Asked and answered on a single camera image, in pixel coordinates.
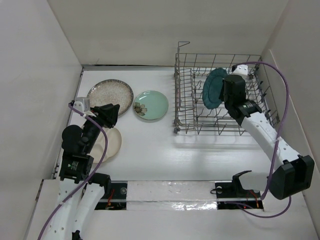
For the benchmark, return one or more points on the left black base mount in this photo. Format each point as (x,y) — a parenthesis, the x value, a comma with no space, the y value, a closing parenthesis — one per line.
(117,198)

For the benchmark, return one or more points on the grey wire dish rack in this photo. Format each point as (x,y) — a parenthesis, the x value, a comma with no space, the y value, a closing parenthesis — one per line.
(190,73)

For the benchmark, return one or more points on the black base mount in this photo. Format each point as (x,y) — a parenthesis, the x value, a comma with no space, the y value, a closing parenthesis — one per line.
(117,198)
(228,198)

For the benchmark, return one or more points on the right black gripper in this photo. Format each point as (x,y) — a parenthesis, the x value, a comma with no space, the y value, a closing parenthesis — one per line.
(221,96)

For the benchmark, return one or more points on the light green flower plate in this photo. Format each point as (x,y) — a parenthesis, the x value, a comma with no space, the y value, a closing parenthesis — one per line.
(151,105)

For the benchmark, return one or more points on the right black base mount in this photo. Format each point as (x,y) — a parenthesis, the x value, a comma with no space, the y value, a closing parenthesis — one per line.
(228,198)

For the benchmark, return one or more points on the cream lobed plate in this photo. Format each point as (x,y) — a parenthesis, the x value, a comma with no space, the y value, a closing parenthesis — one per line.
(114,138)

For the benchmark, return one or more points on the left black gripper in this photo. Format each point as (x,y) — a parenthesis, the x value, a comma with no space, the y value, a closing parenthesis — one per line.
(106,113)

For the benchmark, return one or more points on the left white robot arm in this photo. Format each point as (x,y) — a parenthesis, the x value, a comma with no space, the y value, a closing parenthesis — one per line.
(80,185)

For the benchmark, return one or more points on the teal scalloped plate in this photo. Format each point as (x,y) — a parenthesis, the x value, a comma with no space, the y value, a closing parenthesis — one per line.
(212,88)

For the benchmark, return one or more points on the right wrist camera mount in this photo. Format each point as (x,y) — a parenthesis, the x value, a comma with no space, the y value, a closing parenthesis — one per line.
(240,70)

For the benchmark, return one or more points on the speckled brown round plate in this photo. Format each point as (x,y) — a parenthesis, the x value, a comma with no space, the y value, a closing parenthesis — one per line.
(111,91)

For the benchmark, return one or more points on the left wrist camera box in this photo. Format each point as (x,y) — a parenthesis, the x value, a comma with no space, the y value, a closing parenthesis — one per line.
(81,104)

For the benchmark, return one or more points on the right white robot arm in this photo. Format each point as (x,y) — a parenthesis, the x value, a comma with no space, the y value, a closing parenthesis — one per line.
(290,172)

